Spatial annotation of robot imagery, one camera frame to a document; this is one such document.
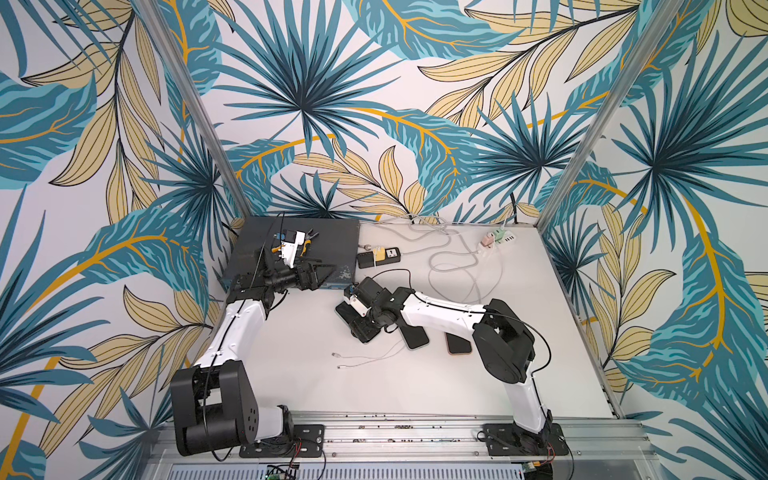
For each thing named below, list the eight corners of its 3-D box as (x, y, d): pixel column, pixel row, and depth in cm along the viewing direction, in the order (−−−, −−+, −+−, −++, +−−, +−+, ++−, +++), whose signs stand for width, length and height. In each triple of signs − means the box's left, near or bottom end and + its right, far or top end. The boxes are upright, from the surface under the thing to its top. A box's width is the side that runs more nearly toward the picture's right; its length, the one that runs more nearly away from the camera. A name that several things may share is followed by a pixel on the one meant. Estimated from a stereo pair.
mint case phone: (411, 351, 90) (411, 348, 89) (399, 329, 95) (400, 326, 93) (429, 342, 92) (430, 340, 90) (417, 321, 96) (418, 318, 95)
